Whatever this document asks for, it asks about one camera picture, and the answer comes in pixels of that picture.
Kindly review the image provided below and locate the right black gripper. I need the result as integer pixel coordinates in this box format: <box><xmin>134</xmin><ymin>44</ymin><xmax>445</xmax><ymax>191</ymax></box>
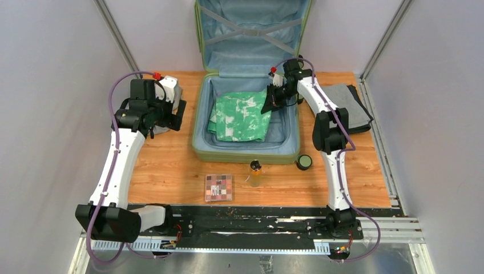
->
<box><xmin>261</xmin><ymin>83</ymin><xmax>297</xmax><ymax>115</ymax></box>

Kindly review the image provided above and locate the green white patterned cloth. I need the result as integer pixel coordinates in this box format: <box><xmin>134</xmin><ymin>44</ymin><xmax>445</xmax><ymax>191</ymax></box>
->
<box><xmin>207</xmin><ymin>89</ymin><xmax>271</xmax><ymax>142</ymax></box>

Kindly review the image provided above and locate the grey cloth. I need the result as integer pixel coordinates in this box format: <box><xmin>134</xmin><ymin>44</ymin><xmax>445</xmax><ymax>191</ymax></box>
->
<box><xmin>321</xmin><ymin>83</ymin><xmax>373</xmax><ymax>134</ymax></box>

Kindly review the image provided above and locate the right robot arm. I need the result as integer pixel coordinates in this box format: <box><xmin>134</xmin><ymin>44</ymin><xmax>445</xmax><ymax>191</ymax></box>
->
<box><xmin>261</xmin><ymin>57</ymin><xmax>356</xmax><ymax>239</ymax></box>

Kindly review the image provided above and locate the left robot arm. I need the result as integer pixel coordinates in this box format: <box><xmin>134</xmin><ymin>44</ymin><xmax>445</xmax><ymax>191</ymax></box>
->
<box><xmin>75</xmin><ymin>76</ymin><xmax>186</xmax><ymax>243</ymax></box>

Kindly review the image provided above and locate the crumpled grey-green cloth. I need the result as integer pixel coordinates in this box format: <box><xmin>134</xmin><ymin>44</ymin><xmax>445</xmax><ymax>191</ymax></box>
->
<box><xmin>154</xmin><ymin>84</ymin><xmax>183</xmax><ymax>135</ymax></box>

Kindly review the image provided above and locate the green suitcase wheel middle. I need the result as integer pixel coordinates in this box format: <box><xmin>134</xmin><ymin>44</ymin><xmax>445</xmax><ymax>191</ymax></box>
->
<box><xmin>297</xmin><ymin>94</ymin><xmax>304</xmax><ymax>105</ymax></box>

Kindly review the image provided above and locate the amber bottle black cap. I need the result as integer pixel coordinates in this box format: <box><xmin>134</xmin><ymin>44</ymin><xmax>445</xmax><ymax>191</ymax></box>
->
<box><xmin>249</xmin><ymin>160</ymin><xmax>262</xmax><ymax>187</ymax></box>

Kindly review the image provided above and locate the green suitcase wheel front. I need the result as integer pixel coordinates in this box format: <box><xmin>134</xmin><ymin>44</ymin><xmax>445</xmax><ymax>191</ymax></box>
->
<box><xmin>296</xmin><ymin>154</ymin><xmax>313</xmax><ymax>171</ymax></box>

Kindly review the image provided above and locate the green suitcase blue lining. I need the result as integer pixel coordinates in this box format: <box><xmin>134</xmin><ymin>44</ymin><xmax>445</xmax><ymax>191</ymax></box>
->
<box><xmin>192</xmin><ymin>1</ymin><xmax>312</xmax><ymax>164</ymax></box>

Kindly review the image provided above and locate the eyeshadow palette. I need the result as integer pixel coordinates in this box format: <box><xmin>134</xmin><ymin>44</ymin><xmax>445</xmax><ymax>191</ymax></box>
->
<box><xmin>205</xmin><ymin>174</ymin><xmax>233</xmax><ymax>202</ymax></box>

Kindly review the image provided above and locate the black folded cloth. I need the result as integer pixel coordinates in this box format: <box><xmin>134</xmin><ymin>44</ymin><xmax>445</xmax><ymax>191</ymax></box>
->
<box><xmin>342</xmin><ymin>85</ymin><xmax>374</xmax><ymax>134</ymax></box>

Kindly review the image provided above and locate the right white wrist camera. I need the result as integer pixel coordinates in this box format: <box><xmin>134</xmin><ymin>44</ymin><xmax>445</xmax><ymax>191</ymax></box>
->
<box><xmin>272</xmin><ymin>72</ymin><xmax>284</xmax><ymax>87</ymax></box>

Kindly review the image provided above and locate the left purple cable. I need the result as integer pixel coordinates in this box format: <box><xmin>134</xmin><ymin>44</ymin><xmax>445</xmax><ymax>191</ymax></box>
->
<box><xmin>85</xmin><ymin>71</ymin><xmax>163</xmax><ymax>265</ymax></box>

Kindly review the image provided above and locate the purple cable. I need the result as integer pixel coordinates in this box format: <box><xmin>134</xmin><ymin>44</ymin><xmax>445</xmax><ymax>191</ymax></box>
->
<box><xmin>269</xmin><ymin>57</ymin><xmax>381</xmax><ymax>263</ymax></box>
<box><xmin>85</xmin><ymin>71</ymin><xmax>163</xmax><ymax>265</ymax></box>

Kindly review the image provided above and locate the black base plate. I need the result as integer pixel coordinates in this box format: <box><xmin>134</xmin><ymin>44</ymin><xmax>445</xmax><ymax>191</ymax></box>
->
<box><xmin>141</xmin><ymin>205</ymin><xmax>363</xmax><ymax>250</ymax></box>

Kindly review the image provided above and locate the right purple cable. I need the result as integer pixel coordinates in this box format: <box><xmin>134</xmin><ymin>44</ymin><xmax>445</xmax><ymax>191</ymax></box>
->
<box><xmin>269</xmin><ymin>57</ymin><xmax>381</xmax><ymax>263</ymax></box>

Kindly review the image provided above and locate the aluminium frame rail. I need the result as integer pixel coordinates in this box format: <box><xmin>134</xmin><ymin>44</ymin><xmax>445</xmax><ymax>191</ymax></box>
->
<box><xmin>79</xmin><ymin>206</ymin><xmax>434</xmax><ymax>273</ymax></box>

